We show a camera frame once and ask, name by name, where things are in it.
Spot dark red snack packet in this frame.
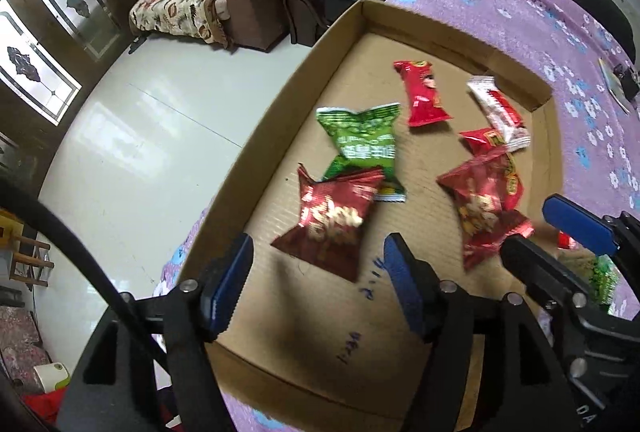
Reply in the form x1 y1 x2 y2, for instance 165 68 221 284
436 146 535 272
271 163 386 283

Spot large green pea packet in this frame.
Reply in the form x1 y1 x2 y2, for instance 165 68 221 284
316 102 407 203

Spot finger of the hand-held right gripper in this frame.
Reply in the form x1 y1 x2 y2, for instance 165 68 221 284
500 235 603 315
542 193 640 264

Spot wooden stool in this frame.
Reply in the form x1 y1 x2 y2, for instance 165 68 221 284
0 207 55 288

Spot thin book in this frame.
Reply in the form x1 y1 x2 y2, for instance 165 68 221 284
598 57 632 114

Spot patterned cushion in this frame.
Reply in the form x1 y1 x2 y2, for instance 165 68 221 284
0 306 51 385

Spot floral printed blanket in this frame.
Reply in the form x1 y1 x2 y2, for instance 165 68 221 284
128 0 232 49

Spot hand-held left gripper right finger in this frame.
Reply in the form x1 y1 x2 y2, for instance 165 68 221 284
382 232 571 432

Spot black cable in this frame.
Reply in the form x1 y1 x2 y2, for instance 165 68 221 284
0 177 173 378

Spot red figure-print snack packet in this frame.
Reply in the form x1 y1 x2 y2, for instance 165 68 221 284
392 60 453 128

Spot shallow cardboard box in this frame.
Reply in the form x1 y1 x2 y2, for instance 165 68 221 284
177 0 566 419

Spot wooden glass-panel door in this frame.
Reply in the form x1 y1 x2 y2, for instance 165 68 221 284
0 0 182 195

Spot small red candy packet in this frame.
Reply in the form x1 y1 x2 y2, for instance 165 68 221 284
459 127 524 200

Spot white green appliance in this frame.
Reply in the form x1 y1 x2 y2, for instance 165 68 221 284
32 362 70 395

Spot curved wooden chair frame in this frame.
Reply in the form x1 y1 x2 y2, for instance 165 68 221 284
282 0 323 47

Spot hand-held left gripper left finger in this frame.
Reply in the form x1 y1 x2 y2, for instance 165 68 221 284
57 232 254 432

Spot small white red-print packet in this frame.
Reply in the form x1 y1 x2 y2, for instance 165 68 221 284
466 76 532 152

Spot red garment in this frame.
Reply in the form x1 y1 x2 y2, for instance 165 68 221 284
20 387 68 428

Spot green yellow-label snack packet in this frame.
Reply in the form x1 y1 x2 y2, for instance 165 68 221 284
582 256 620 310

